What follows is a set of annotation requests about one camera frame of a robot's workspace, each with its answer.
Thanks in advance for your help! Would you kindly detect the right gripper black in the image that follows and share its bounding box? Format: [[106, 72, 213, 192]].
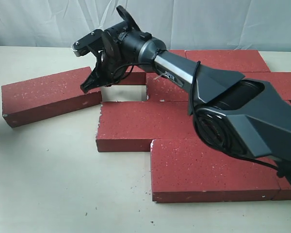
[[80, 50, 126, 94]]

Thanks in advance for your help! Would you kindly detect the red brick angled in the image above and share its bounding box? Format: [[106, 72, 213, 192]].
[[146, 73, 189, 102], [1, 67, 102, 128]]

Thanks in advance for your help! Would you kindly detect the red brick large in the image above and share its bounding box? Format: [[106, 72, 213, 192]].
[[96, 101, 197, 152], [150, 139, 280, 203]]

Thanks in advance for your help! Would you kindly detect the right robot arm grey Piper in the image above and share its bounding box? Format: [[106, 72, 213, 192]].
[[73, 21, 291, 185]]

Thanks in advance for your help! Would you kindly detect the red brick back row left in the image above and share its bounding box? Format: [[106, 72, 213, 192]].
[[116, 50, 186, 85]]

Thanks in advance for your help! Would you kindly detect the red brick front large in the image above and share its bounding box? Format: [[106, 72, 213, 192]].
[[150, 139, 280, 203]]

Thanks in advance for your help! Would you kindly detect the red brick back row right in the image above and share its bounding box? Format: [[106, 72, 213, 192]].
[[185, 50, 270, 72]]

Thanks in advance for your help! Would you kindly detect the red brick second row right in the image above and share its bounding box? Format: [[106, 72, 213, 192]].
[[244, 72, 291, 105]]

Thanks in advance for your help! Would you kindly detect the red brick front right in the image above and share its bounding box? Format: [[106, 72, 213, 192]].
[[272, 176, 291, 200]]

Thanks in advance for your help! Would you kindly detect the white fabric backdrop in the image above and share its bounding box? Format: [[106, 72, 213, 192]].
[[0, 0, 291, 51]]

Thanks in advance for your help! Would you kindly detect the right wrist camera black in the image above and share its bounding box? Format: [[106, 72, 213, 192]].
[[71, 29, 104, 57]]

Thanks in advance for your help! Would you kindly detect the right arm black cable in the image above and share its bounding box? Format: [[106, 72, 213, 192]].
[[110, 5, 286, 178]]

